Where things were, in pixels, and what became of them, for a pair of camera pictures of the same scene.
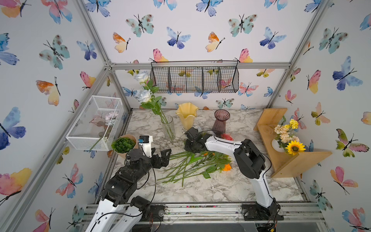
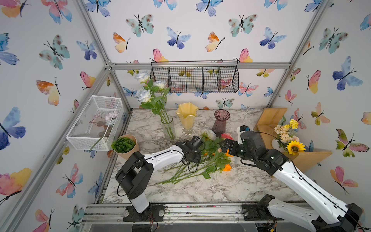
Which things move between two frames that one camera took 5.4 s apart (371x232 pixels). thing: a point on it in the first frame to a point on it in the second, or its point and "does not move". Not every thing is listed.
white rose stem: (144, 77) does not move
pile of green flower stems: (188, 165) does not move
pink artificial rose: (227, 137) does not move
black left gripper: (164, 162) to (198, 158)
